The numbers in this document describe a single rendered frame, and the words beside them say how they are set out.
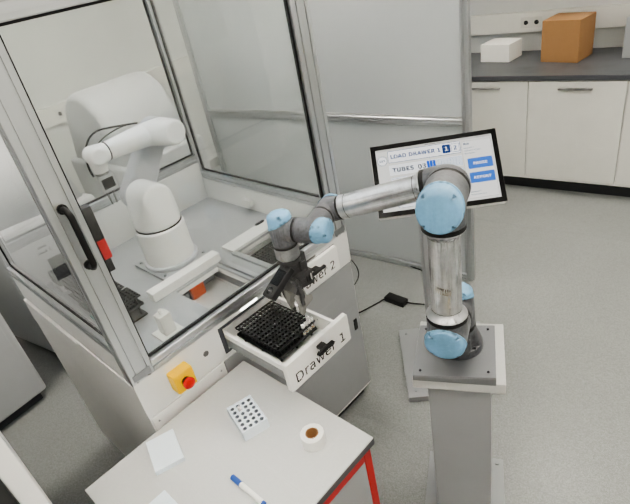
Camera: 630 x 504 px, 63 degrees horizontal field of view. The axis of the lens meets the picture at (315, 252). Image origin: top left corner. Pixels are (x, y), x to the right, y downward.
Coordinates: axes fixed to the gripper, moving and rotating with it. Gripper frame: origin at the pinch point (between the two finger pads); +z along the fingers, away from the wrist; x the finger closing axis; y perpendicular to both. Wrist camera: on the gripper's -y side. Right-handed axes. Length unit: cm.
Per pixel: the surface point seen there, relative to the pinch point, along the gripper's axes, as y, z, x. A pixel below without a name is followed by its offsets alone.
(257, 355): -15.9, 9.4, 5.7
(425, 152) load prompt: 90, -17, 8
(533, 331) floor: 132, 99, -22
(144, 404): -50, 10, 22
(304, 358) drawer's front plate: -9.8, 7.3, -10.8
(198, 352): -27.2, 6.9, 22.2
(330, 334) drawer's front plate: 2.6, 7.1, -10.6
